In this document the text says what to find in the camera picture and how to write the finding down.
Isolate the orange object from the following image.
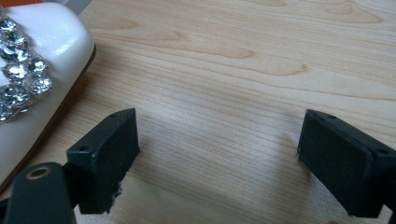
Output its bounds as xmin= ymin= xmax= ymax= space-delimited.
xmin=0 ymin=0 xmax=44 ymax=8

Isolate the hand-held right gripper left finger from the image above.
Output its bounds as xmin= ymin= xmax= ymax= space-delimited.
xmin=65 ymin=107 xmax=141 ymax=216

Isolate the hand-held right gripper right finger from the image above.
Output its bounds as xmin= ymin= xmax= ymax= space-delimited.
xmin=297 ymin=108 xmax=396 ymax=218

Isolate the white rhinestone shoe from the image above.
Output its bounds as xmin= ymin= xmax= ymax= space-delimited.
xmin=0 ymin=2 xmax=97 ymax=191

